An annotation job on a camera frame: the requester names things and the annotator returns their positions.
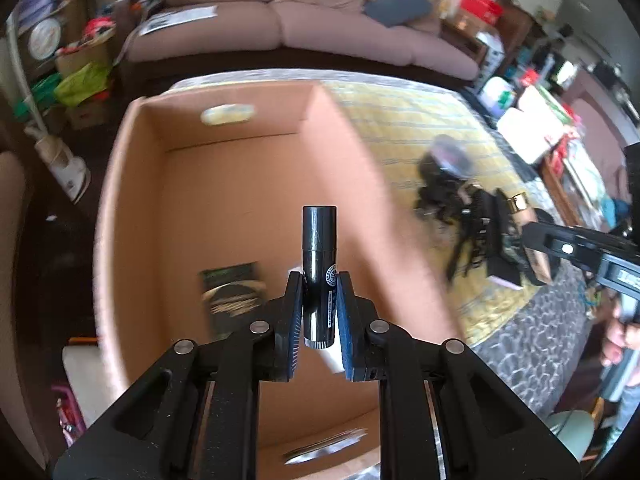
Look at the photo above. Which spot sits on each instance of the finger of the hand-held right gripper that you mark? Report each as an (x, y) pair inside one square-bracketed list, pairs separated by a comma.
[(575, 247)]

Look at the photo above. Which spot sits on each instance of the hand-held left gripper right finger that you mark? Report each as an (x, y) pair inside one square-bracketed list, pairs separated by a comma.
[(344, 330)]

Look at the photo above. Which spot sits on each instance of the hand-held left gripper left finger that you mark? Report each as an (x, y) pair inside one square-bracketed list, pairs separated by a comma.
[(295, 327)]

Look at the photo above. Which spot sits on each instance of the black cylindrical tube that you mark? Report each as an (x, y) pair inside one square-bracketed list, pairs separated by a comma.
[(319, 240)]

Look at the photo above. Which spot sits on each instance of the brown cardboard box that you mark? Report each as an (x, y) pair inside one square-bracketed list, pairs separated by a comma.
[(210, 200)]

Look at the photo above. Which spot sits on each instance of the person's right hand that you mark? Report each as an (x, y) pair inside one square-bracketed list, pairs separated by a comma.
[(620, 340)]

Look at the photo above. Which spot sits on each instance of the wicker basket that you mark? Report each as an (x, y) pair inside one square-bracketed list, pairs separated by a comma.
[(557, 190)]

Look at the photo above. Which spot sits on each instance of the green black packet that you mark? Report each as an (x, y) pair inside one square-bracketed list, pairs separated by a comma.
[(232, 295)]

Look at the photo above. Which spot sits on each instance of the gold metal band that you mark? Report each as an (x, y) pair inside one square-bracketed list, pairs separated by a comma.
[(516, 203)]

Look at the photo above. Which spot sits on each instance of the black book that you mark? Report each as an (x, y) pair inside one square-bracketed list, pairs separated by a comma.
[(500, 240)]

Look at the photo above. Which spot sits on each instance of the silver foil packet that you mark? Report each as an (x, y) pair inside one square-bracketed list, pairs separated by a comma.
[(325, 445)]

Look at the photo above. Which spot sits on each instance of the white cardboard box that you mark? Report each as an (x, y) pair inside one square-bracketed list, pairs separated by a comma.
[(527, 127)]

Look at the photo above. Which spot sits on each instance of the pink armchair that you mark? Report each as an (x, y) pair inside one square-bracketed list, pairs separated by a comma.
[(600, 120)]

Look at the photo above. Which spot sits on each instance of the round clear lid jar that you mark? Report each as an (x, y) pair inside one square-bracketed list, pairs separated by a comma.
[(447, 157)]

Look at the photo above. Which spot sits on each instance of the pale green chair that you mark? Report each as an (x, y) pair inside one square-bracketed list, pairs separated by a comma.
[(572, 432)]

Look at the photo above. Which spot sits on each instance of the white green package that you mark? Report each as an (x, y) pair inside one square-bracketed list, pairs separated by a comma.
[(497, 95)]

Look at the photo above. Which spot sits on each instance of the yellow striped cloth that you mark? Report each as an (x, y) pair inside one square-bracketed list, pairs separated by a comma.
[(400, 120)]

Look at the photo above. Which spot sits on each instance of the red box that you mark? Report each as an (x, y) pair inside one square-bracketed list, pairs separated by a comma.
[(480, 5)]

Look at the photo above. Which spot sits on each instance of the white floor appliance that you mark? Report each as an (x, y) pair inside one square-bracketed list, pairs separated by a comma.
[(65, 167)]

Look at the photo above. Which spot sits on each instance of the pink fabric sofa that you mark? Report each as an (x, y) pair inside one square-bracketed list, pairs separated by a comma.
[(325, 30)]

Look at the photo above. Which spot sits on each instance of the blue grey cushion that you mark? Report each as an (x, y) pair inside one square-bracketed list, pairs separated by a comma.
[(397, 6)]

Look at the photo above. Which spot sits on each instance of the green plastic bag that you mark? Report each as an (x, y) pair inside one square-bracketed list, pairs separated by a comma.
[(82, 85)]

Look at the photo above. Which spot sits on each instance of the printed paper sheet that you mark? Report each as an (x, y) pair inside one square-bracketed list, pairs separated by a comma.
[(175, 19)]

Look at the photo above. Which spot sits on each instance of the round white plate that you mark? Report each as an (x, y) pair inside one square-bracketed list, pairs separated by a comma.
[(45, 37)]

